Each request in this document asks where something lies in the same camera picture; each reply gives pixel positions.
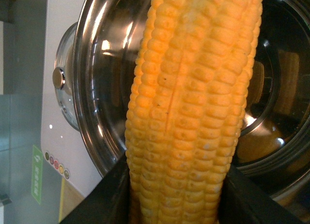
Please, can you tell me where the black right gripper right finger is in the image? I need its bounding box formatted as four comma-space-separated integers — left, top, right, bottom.
219, 165, 309, 224

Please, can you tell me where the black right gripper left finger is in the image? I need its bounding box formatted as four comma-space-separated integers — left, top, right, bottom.
61, 156, 129, 224

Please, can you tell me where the yellow corn cob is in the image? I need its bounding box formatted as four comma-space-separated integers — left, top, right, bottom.
125, 0, 263, 224

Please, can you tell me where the glass pot lid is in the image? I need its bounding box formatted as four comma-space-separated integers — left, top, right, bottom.
52, 23, 79, 131

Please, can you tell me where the white electric cooking pot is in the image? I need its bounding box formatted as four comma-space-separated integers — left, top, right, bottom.
73, 0, 310, 216

